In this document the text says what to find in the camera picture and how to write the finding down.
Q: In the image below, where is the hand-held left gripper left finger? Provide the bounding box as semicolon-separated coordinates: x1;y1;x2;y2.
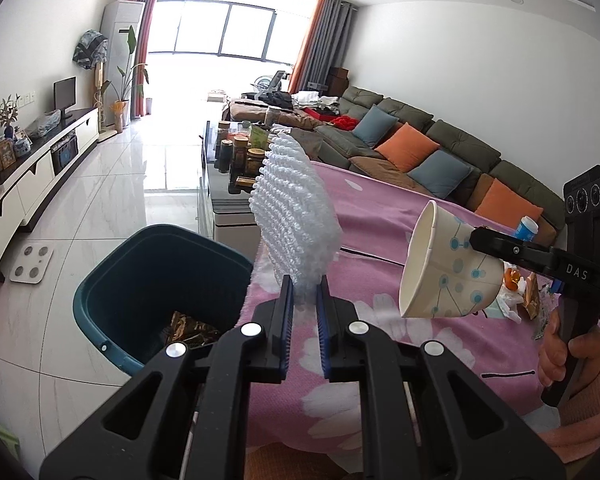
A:
39;275;301;480

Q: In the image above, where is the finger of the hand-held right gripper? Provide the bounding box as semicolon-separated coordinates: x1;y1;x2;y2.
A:
469;226;557;275

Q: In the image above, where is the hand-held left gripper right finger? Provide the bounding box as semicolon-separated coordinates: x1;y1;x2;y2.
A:
316;275;567;480

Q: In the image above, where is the patterned paper cup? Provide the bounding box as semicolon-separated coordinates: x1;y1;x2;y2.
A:
398;200;506;320

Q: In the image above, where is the bubble wrap sheet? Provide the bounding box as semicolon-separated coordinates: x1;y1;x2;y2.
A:
249;132;344;306

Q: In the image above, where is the teal trash bin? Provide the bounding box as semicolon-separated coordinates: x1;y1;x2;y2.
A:
72;224;255;377

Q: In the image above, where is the person's right hand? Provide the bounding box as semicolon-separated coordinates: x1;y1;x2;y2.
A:
537;307;600;390

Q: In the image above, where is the blue white bottle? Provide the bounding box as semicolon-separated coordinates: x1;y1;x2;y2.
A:
512;216;539;241

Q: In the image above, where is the brown snack wrapper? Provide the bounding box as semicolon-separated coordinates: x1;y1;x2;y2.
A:
524;276;542;320

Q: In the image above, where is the orange cushion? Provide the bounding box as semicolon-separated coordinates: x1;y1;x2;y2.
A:
375;123;441;173
474;179;545;218

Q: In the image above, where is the crumpled white tissue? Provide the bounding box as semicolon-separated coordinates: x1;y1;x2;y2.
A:
485;290;528;323

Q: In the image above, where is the brown foil wrapper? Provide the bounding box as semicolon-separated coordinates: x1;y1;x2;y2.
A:
162;310;222;349

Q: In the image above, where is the grey green sofa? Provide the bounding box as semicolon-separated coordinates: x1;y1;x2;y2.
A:
230;85;571;248

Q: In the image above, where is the large blue grey cushion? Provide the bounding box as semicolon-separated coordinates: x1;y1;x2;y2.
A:
407;150;473;199

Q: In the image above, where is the pink floral blanket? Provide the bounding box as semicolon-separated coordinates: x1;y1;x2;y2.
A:
242;160;600;453

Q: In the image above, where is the black glass coffee table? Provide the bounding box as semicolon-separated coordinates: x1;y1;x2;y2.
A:
198;120;263;243

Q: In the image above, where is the brown sofa seat cover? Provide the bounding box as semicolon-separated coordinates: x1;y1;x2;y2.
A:
227;99;326;132
349;155;433;196

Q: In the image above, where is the group of jars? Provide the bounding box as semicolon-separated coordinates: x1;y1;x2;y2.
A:
215;120;281;196

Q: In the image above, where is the small blue grey cushion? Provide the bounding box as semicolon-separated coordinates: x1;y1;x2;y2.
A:
352;105;400;147

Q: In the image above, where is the pile of white clothes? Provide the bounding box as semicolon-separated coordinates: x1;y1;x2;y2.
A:
295;90;338;110

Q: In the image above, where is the black bag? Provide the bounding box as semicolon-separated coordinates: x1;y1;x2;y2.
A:
257;90;297;108

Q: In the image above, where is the dark brown cabinet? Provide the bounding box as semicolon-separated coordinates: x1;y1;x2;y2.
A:
327;66;350;96

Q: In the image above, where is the white desk fan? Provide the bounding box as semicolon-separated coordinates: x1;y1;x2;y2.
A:
252;70;287;93

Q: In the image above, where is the white bathroom scale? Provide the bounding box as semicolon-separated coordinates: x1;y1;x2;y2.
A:
10;246;53;282

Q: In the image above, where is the orange grey curtain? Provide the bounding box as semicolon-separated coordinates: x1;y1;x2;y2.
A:
287;0;353;96
130;0;165;118

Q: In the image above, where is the tall leafy potted plant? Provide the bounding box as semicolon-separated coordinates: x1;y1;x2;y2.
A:
102;25;149;128

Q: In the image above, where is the white black tv cabinet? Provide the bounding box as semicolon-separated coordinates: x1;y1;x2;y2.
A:
0;106;101;281

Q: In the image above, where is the large window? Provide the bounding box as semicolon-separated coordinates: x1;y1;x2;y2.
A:
147;0;311;66

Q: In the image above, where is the clear bag on cabinet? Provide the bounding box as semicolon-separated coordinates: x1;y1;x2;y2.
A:
25;110;61;138

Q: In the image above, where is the black monitor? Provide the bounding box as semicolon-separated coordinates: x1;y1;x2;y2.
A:
53;76;77;121

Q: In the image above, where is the white standing air conditioner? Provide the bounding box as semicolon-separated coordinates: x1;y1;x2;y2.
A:
100;0;146;131

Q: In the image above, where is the cloth covered standing fan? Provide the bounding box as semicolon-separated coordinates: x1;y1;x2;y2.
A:
73;30;110;136

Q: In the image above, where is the small plant in vase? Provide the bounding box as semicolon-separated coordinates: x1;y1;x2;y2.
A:
0;94;21;140

